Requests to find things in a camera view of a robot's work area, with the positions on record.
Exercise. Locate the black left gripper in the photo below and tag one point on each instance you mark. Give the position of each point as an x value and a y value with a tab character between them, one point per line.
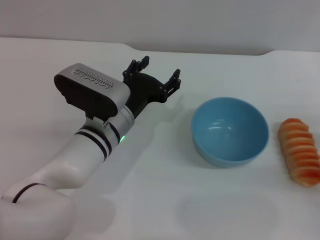
146	87

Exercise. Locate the blue bowl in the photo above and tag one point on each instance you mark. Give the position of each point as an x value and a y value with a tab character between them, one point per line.
230	132

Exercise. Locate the ridged orange bread loaf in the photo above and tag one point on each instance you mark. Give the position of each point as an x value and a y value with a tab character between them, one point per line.
300	152

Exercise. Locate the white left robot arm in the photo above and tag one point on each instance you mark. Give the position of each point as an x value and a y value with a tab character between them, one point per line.
75	155

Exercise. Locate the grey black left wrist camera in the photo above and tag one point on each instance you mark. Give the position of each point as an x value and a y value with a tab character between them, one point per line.
95	87

